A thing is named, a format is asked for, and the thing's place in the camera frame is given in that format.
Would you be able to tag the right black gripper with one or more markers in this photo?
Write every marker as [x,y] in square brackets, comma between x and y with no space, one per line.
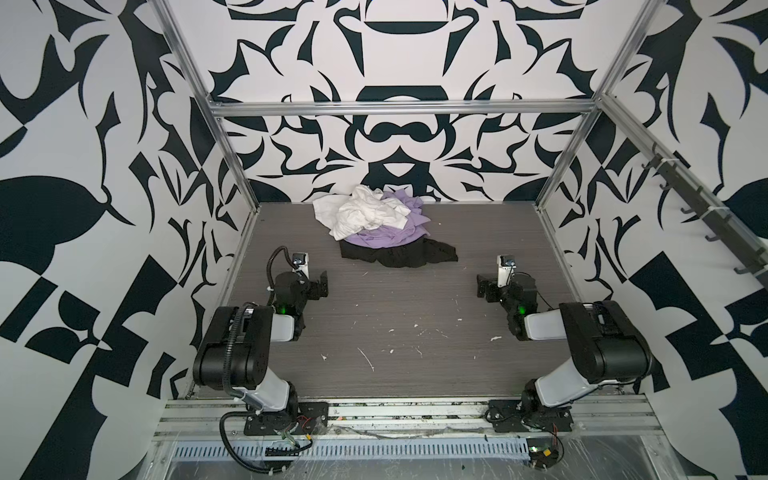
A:
[486,288]

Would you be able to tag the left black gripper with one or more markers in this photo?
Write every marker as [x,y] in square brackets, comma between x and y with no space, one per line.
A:
[321,285]

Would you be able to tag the white cloth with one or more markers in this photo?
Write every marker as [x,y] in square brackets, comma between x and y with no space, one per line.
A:
[363,209]

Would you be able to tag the purple cloth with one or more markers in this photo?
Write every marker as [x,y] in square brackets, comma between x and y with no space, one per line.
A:
[389,236]

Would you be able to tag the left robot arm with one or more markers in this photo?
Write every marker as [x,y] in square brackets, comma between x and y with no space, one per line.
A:
[234,354]

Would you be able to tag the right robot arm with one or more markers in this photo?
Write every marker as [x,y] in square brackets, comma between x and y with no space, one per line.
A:
[605,348]

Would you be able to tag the black cloth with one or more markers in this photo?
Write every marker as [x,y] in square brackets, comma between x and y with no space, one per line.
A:
[416,254]

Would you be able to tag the small electronics board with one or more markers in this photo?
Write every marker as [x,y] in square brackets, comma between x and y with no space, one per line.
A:
[545,456]

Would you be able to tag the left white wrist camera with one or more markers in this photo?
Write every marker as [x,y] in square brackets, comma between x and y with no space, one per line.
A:
[300,264]

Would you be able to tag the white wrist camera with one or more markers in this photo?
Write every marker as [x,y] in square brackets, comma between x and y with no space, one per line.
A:
[300,264]
[506,267]

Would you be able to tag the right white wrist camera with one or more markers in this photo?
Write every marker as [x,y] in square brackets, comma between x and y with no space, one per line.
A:
[506,267]

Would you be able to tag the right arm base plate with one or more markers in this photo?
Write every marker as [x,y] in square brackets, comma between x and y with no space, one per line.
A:
[510,416]

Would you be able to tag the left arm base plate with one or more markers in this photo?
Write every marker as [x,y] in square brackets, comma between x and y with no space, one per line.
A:
[288,418]

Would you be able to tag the aluminium front rail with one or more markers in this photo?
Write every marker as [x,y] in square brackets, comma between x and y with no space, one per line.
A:
[386,418]

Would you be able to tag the white slotted cable duct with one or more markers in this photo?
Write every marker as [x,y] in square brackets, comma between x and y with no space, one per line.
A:
[515,449]

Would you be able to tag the aluminium frame crossbar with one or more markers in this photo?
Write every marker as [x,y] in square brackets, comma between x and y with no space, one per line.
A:
[410,107]

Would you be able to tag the wall hook rail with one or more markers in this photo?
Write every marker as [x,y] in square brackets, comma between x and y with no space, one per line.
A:
[701,204]

